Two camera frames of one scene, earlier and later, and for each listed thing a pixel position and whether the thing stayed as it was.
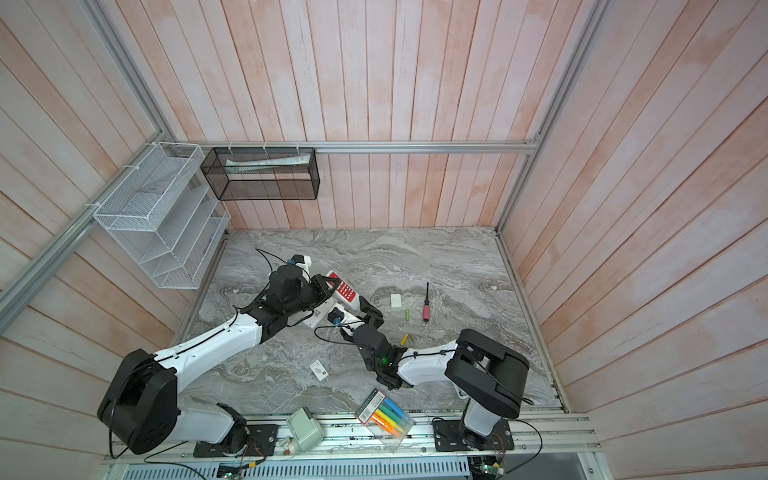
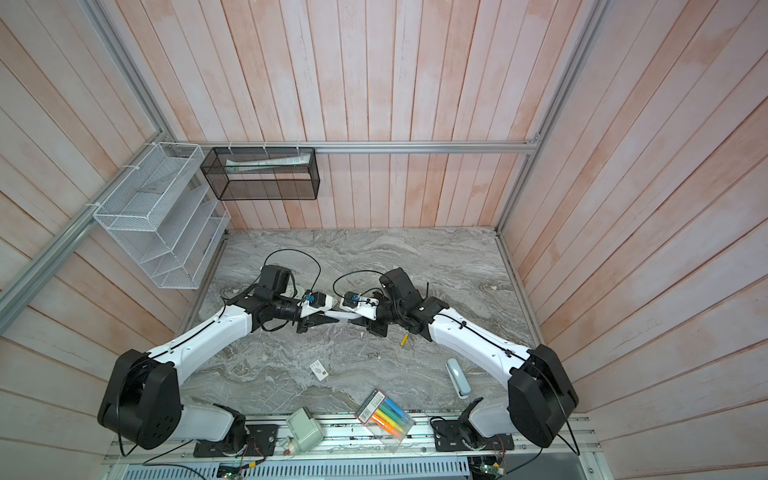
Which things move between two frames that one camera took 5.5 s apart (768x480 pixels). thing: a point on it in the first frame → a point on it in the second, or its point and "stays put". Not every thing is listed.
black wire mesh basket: (263, 173) stays put
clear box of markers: (385, 419) stays put
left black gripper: (323, 289) → (310, 322)
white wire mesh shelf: (167, 217) stays put
